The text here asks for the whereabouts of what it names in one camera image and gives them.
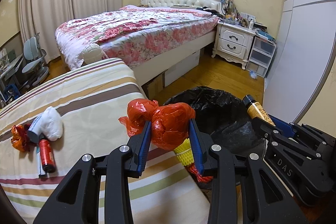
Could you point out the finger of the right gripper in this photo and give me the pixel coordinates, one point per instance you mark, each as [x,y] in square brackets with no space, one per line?
[305,145]
[286,128]

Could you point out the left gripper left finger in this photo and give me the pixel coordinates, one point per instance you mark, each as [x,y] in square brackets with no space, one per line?
[76,198]

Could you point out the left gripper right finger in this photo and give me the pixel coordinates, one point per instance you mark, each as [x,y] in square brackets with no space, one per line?
[264,197]

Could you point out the gold cylindrical can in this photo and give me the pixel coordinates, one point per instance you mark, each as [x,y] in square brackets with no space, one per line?
[255,109]

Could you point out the red cylindrical can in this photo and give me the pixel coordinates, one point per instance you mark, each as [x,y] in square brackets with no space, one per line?
[47,157]

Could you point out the orange foam fruit net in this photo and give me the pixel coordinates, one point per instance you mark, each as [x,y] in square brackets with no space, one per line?
[195,174]

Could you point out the white tissue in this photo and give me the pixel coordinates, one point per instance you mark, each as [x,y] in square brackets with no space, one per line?
[51,124]

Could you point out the orange foil wrapper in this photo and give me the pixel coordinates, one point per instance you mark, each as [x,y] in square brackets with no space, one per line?
[20,140]

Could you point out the dark red ribbon tassel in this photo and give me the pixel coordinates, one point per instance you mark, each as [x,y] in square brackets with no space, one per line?
[27,129]

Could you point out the yellow foam fruit net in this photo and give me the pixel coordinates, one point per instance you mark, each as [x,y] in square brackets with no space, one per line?
[184,153]

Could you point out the red plastic bag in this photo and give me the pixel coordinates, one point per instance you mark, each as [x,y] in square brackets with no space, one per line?
[169,123]

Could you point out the black lined trash bin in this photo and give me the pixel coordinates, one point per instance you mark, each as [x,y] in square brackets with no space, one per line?
[222,116]

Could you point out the striped bed sheet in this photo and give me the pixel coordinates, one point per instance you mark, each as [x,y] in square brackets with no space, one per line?
[90,101]

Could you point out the plastic drawer unit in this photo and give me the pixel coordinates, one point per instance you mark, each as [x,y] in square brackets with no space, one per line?
[261,55]

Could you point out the white nightstand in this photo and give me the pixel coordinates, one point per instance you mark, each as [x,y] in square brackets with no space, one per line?
[233,43]

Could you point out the white underbed box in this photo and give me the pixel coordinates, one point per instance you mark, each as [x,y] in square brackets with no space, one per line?
[181,68]

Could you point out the study desk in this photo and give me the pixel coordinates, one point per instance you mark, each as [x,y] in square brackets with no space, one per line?
[10,71]

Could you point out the white round bedpost knob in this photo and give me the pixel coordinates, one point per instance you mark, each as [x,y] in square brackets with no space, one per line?
[92,53]

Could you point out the grey desk chair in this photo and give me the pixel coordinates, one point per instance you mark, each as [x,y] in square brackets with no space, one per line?
[36,67]

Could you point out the floral quilt bed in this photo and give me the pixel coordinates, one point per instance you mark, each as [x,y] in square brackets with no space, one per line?
[149,40]

